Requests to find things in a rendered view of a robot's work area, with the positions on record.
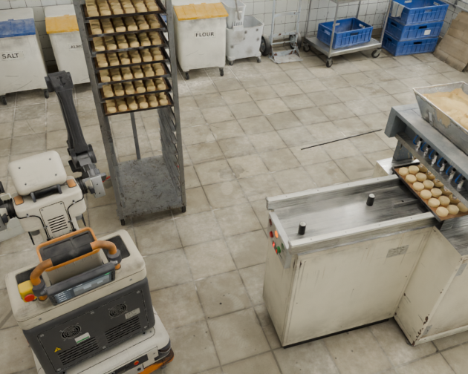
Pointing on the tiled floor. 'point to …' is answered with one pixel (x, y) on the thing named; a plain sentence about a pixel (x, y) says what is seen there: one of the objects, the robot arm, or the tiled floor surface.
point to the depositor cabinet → (440, 279)
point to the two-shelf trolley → (333, 38)
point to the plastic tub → (14, 228)
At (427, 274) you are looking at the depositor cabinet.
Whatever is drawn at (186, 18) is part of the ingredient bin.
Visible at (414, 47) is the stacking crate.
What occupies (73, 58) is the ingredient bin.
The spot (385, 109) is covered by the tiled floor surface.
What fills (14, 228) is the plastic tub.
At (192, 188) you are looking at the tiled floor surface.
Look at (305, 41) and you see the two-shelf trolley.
